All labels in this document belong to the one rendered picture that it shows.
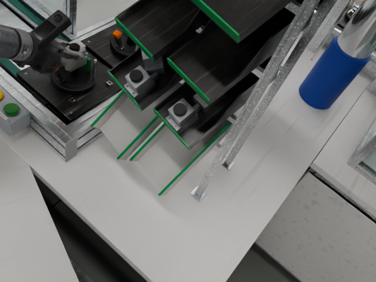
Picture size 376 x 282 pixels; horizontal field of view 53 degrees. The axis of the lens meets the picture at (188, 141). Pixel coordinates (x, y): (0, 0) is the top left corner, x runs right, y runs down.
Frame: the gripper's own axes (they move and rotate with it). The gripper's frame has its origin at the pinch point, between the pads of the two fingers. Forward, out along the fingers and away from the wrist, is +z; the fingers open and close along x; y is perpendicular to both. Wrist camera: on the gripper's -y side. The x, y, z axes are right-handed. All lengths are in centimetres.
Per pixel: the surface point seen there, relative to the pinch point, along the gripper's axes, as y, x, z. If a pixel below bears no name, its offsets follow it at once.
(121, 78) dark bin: -5.1, 22.9, -11.8
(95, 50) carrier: 0.9, -5.3, 17.9
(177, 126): -5.4, 42.8, -15.1
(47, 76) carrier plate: 13.1, -5.2, 1.6
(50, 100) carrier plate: 16.4, 2.9, -2.8
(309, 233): 18, 95, 72
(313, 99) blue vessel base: -28, 61, 69
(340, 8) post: -65, 45, 84
